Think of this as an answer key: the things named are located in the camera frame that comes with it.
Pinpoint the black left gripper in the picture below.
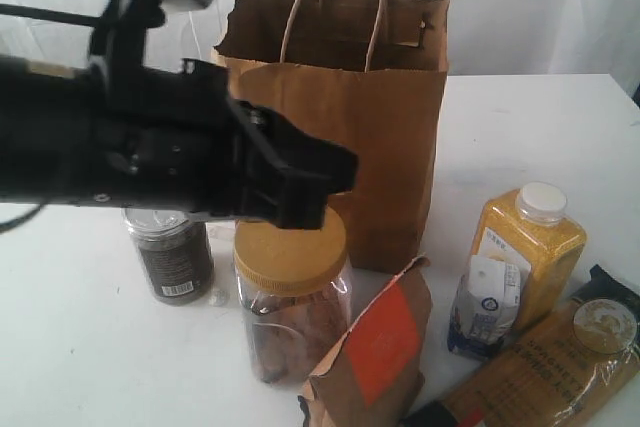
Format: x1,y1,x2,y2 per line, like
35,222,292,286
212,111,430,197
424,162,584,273
74,59,329,230

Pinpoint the clear jar yellow lid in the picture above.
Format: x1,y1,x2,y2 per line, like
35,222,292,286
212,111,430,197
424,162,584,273
233,209,352,386

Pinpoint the brown paper shopping bag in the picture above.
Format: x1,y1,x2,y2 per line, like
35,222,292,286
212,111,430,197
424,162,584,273
215,0,449,274

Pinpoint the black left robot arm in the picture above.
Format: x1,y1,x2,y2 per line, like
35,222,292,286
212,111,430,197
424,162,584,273
1,57,358,230

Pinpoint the dark can silver lid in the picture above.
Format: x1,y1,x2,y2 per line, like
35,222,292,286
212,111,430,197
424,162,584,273
122,207,214,306

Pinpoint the brown pouch orange label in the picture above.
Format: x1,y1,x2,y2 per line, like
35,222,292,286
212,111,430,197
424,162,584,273
298,256,432,426

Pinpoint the yellow grain bottle white cap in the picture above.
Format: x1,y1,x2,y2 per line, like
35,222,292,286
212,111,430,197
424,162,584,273
470,182,587,333

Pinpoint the small white blue carton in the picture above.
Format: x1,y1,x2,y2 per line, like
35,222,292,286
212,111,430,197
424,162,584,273
447,255,521,360

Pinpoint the spaghetti packet gold seal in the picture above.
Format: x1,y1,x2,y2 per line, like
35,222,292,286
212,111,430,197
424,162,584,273
402,263,640,427

